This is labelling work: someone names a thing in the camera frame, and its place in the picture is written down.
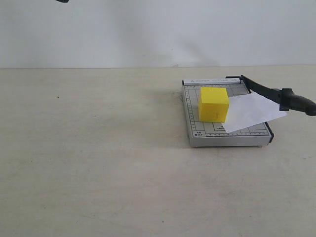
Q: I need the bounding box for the white paper sheet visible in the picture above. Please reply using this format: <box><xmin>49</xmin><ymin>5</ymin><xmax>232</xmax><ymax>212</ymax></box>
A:
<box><xmin>222</xmin><ymin>93</ymin><xmax>287</xmax><ymax>133</ymax></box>

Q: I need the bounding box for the yellow cube block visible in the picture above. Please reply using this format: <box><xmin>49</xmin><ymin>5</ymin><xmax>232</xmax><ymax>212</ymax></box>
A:
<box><xmin>198</xmin><ymin>87</ymin><xmax>230</xmax><ymax>123</ymax></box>

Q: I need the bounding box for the black cutter blade arm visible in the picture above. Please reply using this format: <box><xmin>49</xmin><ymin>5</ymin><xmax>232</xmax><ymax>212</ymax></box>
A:
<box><xmin>226</xmin><ymin>75</ymin><xmax>316</xmax><ymax>116</ymax></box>

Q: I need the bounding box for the grey paper cutter base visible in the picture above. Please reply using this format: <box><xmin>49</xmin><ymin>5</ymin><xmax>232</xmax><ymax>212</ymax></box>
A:
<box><xmin>182</xmin><ymin>76</ymin><xmax>274</xmax><ymax>147</ymax></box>

